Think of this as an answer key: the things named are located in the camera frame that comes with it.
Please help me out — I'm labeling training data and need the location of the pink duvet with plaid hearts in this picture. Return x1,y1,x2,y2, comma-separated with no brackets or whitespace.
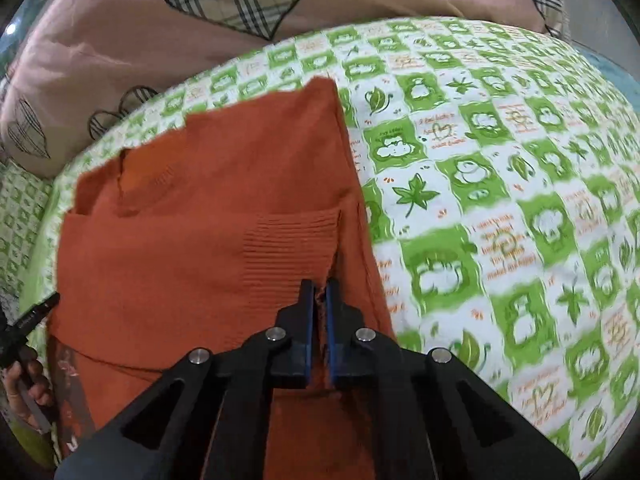
0,0,571,178

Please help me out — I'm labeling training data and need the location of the person's left hand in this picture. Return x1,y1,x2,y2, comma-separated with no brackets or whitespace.
2,347,55,435

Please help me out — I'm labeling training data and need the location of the orange knit sweater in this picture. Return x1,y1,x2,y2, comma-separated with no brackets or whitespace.
47,76,401,480

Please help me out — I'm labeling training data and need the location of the green checked bed sheet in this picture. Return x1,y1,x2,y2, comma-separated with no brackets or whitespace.
17,16,640,480

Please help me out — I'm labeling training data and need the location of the green checked pillow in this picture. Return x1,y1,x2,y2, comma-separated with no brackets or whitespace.
0,162,56,311

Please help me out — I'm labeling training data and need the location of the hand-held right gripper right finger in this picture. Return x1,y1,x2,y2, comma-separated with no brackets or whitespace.
325,279,582,480

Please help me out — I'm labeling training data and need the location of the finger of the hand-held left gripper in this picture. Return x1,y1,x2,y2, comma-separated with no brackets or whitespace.
0,292,61,367

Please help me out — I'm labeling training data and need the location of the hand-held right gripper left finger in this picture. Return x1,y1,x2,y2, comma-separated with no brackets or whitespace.
54,279,317,480

